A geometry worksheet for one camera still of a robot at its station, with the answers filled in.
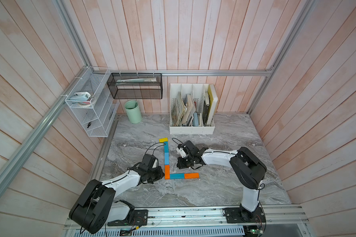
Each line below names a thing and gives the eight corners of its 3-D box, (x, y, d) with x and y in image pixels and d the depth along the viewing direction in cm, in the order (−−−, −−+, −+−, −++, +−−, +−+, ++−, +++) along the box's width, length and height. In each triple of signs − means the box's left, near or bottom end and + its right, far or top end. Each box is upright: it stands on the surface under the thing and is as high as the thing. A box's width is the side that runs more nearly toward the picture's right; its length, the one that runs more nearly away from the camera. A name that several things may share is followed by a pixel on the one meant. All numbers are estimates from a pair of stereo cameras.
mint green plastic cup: (127, 123, 116) (122, 110, 105) (130, 112, 123) (126, 99, 112) (140, 123, 116) (137, 110, 105) (143, 112, 123) (139, 99, 112)
